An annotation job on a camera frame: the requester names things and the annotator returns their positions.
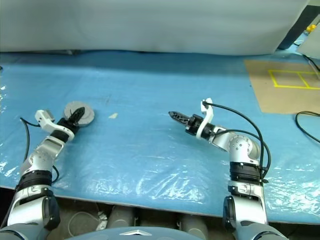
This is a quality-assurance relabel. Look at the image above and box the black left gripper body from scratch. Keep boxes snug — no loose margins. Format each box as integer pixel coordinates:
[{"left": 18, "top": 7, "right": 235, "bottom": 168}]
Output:
[{"left": 56, "top": 116, "right": 81, "bottom": 131}]

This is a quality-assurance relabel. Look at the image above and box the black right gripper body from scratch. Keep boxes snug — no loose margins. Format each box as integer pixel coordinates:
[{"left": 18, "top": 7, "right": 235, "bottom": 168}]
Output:
[{"left": 184, "top": 114, "right": 205, "bottom": 137}]

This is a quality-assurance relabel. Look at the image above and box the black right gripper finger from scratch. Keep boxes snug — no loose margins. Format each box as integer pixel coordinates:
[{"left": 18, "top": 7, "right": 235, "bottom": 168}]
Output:
[
  {"left": 168, "top": 111, "right": 192, "bottom": 122},
  {"left": 170, "top": 115, "right": 190, "bottom": 127}
]

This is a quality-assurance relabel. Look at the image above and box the blue plastic table sheet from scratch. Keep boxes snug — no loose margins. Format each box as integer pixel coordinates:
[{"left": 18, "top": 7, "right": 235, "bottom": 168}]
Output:
[{"left": 0, "top": 51, "right": 320, "bottom": 225}]

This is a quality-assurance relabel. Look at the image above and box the brown cardboard sheet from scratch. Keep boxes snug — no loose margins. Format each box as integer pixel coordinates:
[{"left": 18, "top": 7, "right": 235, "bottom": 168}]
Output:
[{"left": 243, "top": 59, "right": 320, "bottom": 115}]

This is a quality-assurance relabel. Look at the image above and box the white backdrop sheet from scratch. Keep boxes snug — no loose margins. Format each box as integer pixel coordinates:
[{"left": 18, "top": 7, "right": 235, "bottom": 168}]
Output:
[{"left": 0, "top": 0, "right": 311, "bottom": 56}]

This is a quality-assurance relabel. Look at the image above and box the grey cylinder under table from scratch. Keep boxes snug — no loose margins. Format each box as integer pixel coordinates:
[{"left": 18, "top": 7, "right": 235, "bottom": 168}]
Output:
[
  {"left": 179, "top": 213, "right": 210, "bottom": 236},
  {"left": 107, "top": 204, "right": 136, "bottom": 230}
]

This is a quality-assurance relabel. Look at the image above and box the yellow tape rectangle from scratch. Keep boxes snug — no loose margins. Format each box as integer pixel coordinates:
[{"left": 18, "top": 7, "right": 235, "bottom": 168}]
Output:
[{"left": 268, "top": 69, "right": 320, "bottom": 89}]

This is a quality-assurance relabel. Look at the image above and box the grey robot torso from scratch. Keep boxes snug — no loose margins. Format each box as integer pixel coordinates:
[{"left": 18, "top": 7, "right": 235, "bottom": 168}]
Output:
[{"left": 63, "top": 226, "right": 218, "bottom": 240}]

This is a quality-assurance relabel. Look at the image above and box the white panel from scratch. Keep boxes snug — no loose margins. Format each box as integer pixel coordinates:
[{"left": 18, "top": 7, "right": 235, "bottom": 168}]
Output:
[{"left": 296, "top": 14, "right": 320, "bottom": 60}]

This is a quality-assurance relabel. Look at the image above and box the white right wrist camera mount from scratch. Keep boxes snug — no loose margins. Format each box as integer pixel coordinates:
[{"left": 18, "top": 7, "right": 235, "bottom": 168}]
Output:
[{"left": 195, "top": 97, "right": 215, "bottom": 140}]

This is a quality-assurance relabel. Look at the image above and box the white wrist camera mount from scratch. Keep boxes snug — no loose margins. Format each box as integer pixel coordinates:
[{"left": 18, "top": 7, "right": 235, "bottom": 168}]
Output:
[
  {"left": 195, "top": 97, "right": 215, "bottom": 140},
  {"left": 34, "top": 108, "right": 75, "bottom": 141}
]

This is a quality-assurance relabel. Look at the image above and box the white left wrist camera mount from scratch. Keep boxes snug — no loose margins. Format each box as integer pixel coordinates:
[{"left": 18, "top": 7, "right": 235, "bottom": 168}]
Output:
[{"left": 34, "top": 108, "right": 75, "bottom": 141}]

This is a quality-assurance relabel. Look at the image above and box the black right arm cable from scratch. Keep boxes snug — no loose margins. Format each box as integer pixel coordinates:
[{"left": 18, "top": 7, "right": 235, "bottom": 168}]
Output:
[{"left": 202, "top": 100, "right": 273, "bottom": 185}]

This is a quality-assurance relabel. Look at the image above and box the thick black looped cable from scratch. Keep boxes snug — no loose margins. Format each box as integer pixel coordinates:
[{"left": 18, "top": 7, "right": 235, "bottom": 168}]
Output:
[{"left": 295, "top": 111, "right": 320, "bottom": 145}]

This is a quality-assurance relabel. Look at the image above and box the dark teal post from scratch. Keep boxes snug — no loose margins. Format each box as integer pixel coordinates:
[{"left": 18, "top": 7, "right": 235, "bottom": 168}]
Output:
[{"left": 277, "top": 0, "right": 320, "bottom": 50}]

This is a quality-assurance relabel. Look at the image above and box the thin black cable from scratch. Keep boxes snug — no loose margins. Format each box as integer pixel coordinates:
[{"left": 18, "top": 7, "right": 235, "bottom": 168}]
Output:
[{"left": 302, "top": 54, "right": 320, "bottom": 73}]

